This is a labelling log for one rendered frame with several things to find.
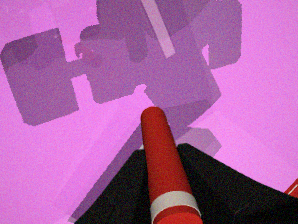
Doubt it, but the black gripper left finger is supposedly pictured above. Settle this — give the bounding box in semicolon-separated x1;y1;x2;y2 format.
74;149;152;224

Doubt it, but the red cylindrical peg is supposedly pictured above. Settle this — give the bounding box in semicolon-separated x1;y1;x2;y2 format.
141;107;202;224

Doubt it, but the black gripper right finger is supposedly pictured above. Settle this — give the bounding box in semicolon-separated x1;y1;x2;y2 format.
177;144;298;224

